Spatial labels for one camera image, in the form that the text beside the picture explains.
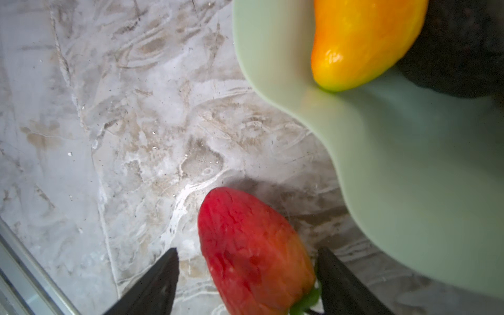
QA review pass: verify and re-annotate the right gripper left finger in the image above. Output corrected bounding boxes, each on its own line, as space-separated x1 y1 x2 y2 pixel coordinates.
105 248 180 315

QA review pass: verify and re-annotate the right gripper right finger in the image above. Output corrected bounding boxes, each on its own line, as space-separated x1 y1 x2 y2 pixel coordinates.
316 247 393 315

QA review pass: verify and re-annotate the red fake strawberry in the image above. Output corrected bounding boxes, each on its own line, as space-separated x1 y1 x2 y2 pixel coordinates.
198 187 316 314

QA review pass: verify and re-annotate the red-yellow fake mango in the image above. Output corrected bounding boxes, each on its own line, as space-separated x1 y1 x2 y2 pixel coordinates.
311 0 429 92

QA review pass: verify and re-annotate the dark fake avocado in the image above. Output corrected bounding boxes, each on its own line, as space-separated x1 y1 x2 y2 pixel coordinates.
396 0 503 98

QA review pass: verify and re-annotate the light green wavy bowl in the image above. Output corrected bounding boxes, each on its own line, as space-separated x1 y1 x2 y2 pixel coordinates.
232 1 503 299

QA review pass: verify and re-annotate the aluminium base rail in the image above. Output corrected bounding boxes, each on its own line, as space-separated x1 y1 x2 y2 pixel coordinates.
1 221 80 315

